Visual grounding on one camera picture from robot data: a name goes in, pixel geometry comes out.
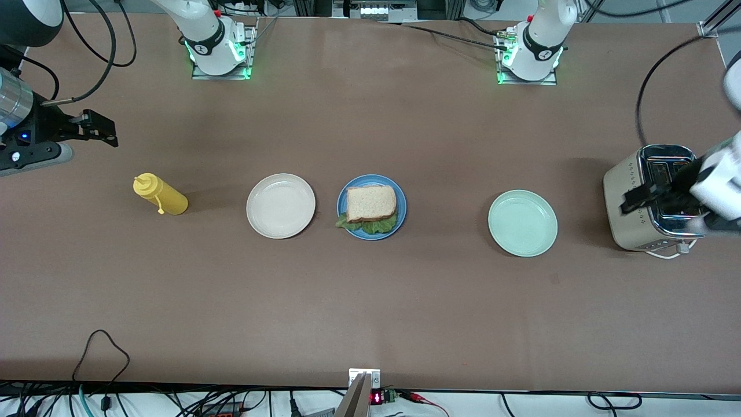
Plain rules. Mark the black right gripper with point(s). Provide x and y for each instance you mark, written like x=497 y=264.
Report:
x=47 y=123

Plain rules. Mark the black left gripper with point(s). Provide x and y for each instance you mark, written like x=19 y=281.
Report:
x=676 y=188

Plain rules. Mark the aluminium frame corner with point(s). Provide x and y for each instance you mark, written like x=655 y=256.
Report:
x=707 y=29

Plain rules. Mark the silver table edge bracket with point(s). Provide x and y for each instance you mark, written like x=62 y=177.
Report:
x=354 y=376

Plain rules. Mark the beige and chrome toaster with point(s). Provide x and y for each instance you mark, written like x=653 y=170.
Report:
x=628 y=226

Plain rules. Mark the aluminium camera mount beam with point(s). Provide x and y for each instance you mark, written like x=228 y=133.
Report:
x=356 y=402

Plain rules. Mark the bread slice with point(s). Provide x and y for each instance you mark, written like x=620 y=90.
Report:
x=370 y=202

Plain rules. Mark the cream white round plate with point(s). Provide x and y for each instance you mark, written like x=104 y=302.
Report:
x=281 y=205

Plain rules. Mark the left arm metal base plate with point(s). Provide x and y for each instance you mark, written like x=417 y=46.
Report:
x=529 y=83

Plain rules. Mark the blue round plate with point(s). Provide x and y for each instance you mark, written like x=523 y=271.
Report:
x=370 y=180

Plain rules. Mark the red LED display module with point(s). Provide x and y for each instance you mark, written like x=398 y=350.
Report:
x=377 y=398

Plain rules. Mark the pale green round plate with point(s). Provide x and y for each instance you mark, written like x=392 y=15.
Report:
x=523 y=223

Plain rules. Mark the metal control box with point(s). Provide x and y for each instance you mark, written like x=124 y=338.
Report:
x=376 y=10

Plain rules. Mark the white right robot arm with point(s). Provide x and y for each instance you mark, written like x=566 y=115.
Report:
x=205 y=35

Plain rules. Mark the black power strip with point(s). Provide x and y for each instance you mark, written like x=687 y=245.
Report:
x=223 y=411

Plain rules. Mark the yellow squeeze bottle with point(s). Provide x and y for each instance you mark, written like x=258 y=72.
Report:
x=168 y=201

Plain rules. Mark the green lettuce leaf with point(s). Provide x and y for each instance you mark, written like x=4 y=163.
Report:
x=376 y=227

